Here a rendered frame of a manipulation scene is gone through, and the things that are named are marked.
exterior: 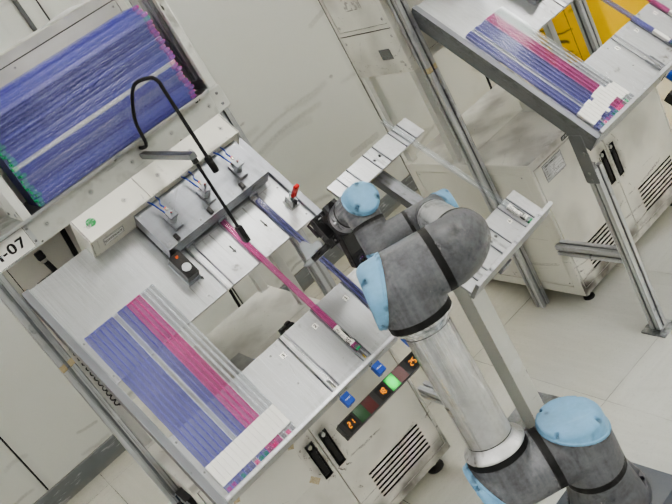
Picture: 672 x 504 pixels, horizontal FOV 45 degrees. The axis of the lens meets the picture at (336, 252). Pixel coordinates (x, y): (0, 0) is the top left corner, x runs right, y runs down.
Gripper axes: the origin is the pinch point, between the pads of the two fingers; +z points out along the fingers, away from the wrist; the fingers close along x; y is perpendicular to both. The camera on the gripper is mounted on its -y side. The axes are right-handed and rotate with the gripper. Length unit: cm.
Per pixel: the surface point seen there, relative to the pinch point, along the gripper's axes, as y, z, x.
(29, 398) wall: 43, 184, 72
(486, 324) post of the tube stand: -45, 22, -30
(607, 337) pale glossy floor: -83, 49, -74
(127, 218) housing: 39, 11, 30
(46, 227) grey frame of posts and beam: 50, 14, 46
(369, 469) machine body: -55, 50, 17
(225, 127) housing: 42.7, 10.5, -6.1
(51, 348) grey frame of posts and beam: 29, 30, 62
